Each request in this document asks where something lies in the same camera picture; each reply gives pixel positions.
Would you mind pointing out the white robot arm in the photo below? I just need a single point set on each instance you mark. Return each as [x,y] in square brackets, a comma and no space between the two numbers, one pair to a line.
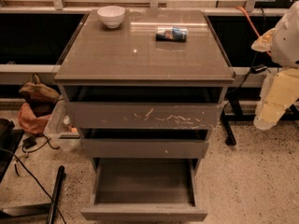
[285,43]

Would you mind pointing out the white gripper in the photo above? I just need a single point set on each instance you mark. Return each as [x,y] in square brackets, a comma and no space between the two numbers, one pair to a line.
[287,44]

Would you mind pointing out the grey bottom drawer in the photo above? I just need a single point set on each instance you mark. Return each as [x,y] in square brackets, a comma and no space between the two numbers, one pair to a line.
[144,190]

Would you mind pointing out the black adapter on rail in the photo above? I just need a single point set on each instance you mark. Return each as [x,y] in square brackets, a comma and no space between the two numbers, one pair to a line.
[256,69]

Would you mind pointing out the scratched grey top drawer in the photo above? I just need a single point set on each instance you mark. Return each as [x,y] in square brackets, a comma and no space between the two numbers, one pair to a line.
[104,115]

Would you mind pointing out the orange cloth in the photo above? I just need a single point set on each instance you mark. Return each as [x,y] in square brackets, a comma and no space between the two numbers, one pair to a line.
[30,122]

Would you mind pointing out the white bowl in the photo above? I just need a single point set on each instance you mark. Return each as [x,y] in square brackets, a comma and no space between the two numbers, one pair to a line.
[111,16]

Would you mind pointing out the black power adapter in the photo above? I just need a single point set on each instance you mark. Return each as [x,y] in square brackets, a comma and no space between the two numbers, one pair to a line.
[29,142]

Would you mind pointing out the black table frame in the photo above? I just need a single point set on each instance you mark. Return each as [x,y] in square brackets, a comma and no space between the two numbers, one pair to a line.
[232,110]

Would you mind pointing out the grey drawer cabinet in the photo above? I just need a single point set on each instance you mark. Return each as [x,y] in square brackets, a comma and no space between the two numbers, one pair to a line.
[129,65]

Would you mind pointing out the clear plastic container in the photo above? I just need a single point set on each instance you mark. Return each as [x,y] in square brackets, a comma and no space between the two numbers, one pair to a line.
[59,129]

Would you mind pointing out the blue crushed drink can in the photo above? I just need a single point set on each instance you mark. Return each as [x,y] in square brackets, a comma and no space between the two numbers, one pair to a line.
[171,33]

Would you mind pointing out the black metal stand leg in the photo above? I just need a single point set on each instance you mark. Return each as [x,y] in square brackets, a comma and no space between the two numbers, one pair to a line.
[48,209]

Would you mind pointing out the grey middle drawer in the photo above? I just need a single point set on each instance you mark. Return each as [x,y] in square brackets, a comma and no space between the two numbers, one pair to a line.
[145,143]

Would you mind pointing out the black bin at left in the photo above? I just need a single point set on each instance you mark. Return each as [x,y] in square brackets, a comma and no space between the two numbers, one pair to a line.
[10,138]

